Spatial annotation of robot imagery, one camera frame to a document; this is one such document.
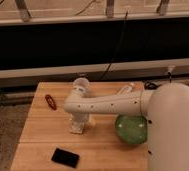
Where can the green ceramic bowl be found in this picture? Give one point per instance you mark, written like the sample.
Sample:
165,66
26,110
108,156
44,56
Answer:
131,129

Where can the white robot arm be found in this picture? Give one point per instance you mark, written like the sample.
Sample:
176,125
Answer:
167,111

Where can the clear plastic cup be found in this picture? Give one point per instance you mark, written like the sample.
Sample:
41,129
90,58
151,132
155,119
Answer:
81,84

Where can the black rectangular phone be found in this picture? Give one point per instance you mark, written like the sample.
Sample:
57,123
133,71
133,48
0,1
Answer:
65,157

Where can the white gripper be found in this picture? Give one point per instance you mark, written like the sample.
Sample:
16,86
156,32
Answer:
79,118

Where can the red oblong object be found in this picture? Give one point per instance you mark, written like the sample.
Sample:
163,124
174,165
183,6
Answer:
50,102

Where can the white sponge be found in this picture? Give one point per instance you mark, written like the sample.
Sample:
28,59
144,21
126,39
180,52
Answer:
77,128

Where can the white plastic bottle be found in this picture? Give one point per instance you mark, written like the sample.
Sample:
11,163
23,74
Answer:
126,89

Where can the wooden cutting board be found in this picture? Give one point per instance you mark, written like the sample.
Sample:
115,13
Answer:
98,147

